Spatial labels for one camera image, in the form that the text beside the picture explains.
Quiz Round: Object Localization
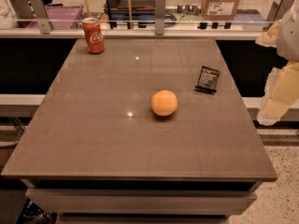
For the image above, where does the purple plastic crate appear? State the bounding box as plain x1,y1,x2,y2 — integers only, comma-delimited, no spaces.
37,5,84,29

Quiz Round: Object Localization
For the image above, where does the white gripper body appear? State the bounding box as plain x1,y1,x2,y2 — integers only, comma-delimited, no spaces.
277,0,299,61

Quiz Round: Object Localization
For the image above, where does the black rxbar chocolate wrapper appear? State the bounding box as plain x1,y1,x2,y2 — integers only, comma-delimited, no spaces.
195,66,221,92

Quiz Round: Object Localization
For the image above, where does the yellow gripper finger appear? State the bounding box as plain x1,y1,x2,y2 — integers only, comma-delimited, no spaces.
257,61,299,126
255,20,281,48

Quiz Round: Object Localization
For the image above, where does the glass railing with metal posts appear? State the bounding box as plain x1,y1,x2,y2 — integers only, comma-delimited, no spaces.
0,0,299,40

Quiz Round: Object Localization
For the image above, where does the orange and blue cart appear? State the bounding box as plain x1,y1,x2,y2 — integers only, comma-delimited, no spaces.
104,0,165,29

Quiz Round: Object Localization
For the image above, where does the orange fruit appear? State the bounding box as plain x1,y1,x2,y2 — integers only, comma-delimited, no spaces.
150,90,178,117

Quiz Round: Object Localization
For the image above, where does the red coke can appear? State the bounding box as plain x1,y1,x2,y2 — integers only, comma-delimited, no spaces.
82,17,105,54

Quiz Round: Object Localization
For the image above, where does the cardboard box with label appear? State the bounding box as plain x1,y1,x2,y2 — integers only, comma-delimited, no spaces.
201,0,240,20

